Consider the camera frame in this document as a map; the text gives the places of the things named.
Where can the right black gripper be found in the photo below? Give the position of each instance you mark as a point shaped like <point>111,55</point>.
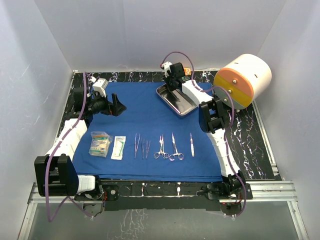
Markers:
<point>169,88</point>

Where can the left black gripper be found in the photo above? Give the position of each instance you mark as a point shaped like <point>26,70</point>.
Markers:
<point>117,108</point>

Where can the metal instrument tray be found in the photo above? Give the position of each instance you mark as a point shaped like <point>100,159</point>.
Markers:
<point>176,100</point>

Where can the white suture packet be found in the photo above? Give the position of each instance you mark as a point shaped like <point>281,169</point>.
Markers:
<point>118,147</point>

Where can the green packaged surgical supplies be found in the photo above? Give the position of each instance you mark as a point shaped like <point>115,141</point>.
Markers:
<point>106,150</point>

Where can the glove packet teal orange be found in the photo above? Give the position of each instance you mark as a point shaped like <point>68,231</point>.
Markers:
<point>99,144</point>

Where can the blue surgical drape cloth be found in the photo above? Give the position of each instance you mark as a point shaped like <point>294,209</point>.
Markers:
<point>159,145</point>

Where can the steel hemostat clamp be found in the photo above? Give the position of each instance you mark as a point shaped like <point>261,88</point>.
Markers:
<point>161,151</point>

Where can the steel surgical scissors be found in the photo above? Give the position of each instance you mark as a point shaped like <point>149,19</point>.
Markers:
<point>175,154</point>

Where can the steel scalpel handle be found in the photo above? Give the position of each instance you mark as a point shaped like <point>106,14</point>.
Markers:
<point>192,146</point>

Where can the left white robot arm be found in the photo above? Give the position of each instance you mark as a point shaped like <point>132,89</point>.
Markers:
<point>55,172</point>

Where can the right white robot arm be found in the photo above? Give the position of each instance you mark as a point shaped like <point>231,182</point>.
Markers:
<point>212,121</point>

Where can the small orange circuit board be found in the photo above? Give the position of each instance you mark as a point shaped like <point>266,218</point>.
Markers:
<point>187,71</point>

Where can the white cylindrical drawer container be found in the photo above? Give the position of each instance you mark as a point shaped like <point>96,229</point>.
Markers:
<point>244,78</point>

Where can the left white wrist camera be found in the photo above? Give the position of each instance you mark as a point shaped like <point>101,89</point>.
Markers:
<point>100,86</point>

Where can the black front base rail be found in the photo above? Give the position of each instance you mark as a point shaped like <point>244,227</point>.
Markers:
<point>157,195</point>

